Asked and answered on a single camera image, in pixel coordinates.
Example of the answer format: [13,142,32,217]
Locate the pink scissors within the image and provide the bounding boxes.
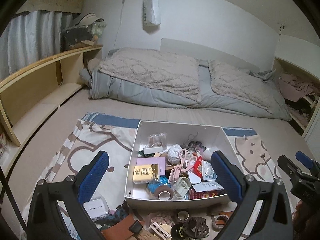
[168,148,197,184]

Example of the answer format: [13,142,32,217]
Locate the blue white medicine sachet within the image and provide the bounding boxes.
[201,160,217,181]

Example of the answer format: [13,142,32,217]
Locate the clear plastic case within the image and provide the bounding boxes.
[83,197,110,221]

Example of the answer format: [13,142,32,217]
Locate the red snack packet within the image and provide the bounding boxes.
[192,156,202,178]

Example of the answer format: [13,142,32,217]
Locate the red cigarette pack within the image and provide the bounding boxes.
[188,189,225,200]

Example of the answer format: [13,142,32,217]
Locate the yellow gold small box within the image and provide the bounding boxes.
[132,164,160,184]

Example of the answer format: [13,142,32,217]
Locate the brown leather pouch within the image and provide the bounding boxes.
[101,215,136,240]

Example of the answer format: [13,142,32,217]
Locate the black square charger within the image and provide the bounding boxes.
[129,220,143,235]

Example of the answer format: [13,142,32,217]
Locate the white cardboard shoe box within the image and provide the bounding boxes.
[124,121,241,211]

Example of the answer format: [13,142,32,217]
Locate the brown tape roll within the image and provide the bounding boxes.
[154,185,174,200]

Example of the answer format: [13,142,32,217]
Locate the purple card box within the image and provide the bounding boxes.
[136,157,166,176]

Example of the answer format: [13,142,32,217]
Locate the pink clothes pile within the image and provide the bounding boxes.
[278,73,319,102]

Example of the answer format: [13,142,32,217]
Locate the grey beige folded duvet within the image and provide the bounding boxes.
[79,48,291,121]

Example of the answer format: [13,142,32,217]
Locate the grey window curtain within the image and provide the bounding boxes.
[1,11,73,80]

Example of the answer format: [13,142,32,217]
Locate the white visor cap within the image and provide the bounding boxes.
[76,13,104,26]

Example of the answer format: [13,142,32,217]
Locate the white hanging paper bag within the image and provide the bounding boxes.
[143,0,161,27]

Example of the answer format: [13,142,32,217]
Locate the dark braided cord bundle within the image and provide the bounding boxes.
[183,216,210,239]

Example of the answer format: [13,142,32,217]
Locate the wooden wall shelf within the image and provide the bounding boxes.
[0,44,104,147]

